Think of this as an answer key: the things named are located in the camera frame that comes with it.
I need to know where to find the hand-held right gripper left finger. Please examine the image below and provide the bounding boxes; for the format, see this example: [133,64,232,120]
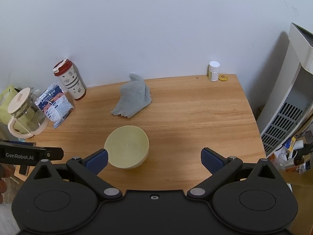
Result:
[29,148,123,201]

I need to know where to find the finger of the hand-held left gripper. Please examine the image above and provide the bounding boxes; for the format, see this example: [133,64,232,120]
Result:
[45,147,64,161]

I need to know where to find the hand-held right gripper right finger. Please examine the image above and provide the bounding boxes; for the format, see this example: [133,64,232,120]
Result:
[187,147,285,200]

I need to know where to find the pale green bowl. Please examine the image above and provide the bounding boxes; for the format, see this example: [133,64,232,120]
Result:
[104,125,149,170]

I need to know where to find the grey-blue cleaning cloth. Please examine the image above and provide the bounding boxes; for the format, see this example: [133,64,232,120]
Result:
[111,73,152,119]

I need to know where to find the person's left hand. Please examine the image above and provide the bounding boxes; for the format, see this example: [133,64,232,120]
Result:
[0,164,9,204]

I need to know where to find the glass pitcher cream lid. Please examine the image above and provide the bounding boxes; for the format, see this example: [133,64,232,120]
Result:
[7,87,49,138]

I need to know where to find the blue and clear packet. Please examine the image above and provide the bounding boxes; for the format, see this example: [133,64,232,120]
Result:
[37,83,75,129]

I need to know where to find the yellow-green bag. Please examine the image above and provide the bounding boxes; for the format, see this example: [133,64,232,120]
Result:
[0,85,23,125]

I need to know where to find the white plastic bag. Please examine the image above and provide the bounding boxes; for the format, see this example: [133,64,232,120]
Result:
[273,146,295,170]

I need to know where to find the white patterned tumbler red lid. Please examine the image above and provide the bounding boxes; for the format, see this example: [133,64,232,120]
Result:
[53,59,86,101]

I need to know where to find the blue and yellow package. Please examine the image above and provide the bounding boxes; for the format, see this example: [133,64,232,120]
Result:
[284,137,298,153]

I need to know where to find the small white lidded bottle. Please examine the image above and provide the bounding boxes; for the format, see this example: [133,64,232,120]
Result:
[208,61,220,82]

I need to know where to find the small white cup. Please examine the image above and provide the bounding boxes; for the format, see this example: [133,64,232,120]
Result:
[293,139,305,153]

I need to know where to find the black device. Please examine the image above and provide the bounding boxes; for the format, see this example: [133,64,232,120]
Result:
[295,143,313,166]

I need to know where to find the white tower appliance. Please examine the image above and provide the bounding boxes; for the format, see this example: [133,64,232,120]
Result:
[259,23,313,157]

